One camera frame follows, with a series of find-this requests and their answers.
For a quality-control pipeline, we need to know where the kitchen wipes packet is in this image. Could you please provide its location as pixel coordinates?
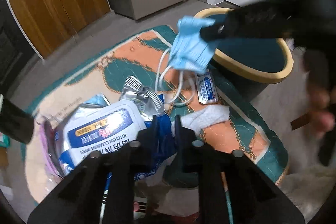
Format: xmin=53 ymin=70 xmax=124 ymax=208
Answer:
xmin=55 ymin=100 xmax=146 ymax=175

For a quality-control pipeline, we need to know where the blue face mask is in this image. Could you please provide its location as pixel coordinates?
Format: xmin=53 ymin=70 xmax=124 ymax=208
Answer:
xmin=168 ymin=16 xmax=219 ymax=75

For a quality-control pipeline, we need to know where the silver foil wrapper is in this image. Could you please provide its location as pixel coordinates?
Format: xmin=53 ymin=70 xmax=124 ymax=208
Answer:
xmin=120 ymin=76 xmax=165 ymax=122

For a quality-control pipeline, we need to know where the right hand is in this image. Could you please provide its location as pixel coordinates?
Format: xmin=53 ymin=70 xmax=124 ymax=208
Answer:
xmin=307 ymin=81 xmax=335 ymax=139

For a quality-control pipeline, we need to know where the teal bin with yellow rim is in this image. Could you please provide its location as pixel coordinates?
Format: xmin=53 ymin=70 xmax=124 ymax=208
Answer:
xmin=193 ymin=7 xmax=295 ymax=102

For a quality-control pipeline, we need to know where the white crumpled tissue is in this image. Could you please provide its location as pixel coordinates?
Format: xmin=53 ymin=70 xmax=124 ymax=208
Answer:
xmin=180 ymin=105 xmax=230 ymax=137

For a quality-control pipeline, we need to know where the small white blue sachet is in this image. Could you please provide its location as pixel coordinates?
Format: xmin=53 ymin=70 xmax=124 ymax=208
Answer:
xmin=196 ymin=69 xmax=219 ymax=105

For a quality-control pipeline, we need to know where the teal and orange rug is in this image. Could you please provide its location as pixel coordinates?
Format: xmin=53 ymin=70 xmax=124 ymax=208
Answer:
xmin=25 ymin=26 xmax=288 ymax=219

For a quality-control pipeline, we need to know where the dark entrance door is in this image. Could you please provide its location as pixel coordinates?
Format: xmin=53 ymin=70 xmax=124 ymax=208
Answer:
xmin=0 ymin=0 xmax=35 ymax=92

